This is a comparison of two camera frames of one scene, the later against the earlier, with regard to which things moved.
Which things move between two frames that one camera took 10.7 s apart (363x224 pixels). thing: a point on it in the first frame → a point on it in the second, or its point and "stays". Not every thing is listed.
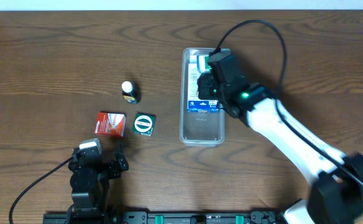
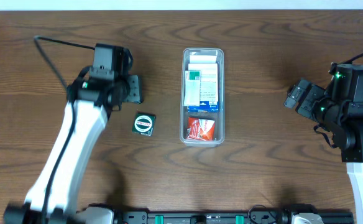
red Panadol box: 110,123 → 199,129
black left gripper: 107,166 → 134,89
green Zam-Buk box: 144,124 stays
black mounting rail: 166,218 stays
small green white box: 204,63 → 192,88
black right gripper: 206,86 → 301,98
